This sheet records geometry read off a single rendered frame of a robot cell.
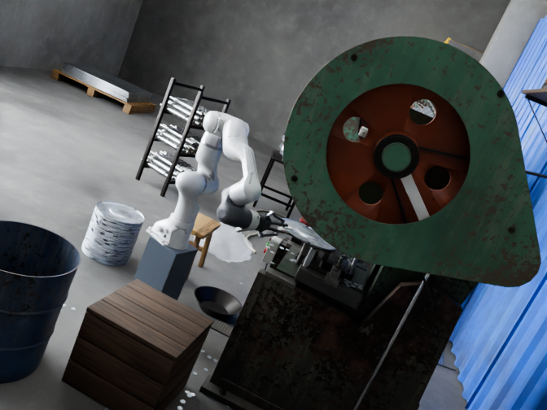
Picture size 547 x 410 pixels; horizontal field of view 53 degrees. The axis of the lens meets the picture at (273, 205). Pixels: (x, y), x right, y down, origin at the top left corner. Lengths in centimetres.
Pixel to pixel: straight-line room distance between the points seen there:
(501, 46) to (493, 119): 555
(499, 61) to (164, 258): 568
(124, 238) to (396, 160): 187
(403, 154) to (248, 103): 753
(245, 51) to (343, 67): 744
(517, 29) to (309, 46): 325
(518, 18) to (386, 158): 580
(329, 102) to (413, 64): 31
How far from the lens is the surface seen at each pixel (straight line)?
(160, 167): 488
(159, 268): 272
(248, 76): 936
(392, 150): 192
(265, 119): 929
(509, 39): 756
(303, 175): 202
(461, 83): 199
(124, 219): 329
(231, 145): 232
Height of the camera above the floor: 150
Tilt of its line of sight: 15 degrees down
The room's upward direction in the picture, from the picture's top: 24 degrees clockwise
